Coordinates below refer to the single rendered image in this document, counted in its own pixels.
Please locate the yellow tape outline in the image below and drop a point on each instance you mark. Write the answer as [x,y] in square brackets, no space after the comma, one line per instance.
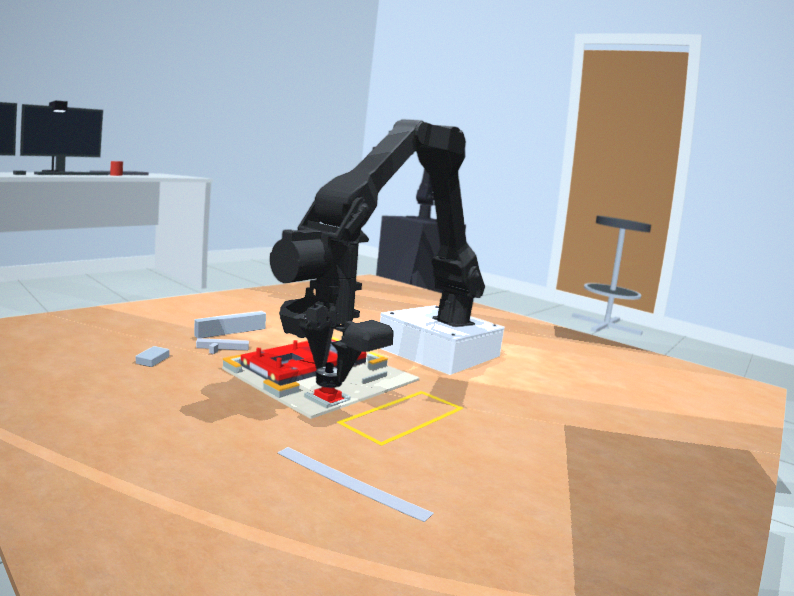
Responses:
[405,433]

